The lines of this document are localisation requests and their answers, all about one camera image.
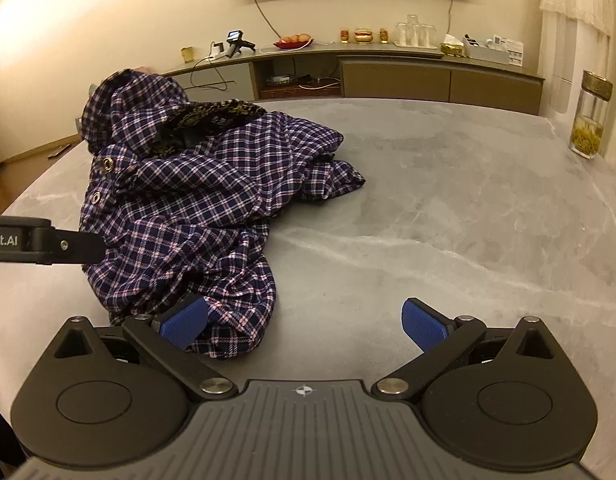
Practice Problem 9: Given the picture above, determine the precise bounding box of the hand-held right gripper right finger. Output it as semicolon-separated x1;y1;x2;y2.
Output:
372;298;558;402

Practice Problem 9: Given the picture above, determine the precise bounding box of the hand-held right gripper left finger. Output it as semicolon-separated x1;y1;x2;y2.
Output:
50;295;239;402

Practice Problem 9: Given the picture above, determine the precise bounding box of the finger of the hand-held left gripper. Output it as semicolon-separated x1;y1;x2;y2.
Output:
52;228;107;266

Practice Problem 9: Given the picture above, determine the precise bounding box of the blue plaid shirt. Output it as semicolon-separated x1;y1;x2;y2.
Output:
79;67;367;361

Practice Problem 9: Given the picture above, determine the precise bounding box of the long low cabinet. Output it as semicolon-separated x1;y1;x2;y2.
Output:
160;42;546;118

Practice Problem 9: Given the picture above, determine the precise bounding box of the black handheld device with screen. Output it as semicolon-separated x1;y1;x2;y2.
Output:
226;30;256;58

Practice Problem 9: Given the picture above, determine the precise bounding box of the glass tea jar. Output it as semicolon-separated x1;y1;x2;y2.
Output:
568;70;613;161

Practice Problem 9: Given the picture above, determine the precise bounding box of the white storage box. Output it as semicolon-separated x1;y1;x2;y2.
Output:
462;34;524;66

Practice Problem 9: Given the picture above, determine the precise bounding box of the group of clear glasses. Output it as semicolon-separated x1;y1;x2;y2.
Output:
394;14;437;48

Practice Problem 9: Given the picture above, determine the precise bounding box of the red fruit plate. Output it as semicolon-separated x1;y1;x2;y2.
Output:
273;33;315;51

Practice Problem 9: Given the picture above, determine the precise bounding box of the white lace curtain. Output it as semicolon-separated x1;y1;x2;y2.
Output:
539;0;616;171

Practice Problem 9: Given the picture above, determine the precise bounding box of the black cable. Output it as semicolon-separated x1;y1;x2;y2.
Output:
190;55;236;89

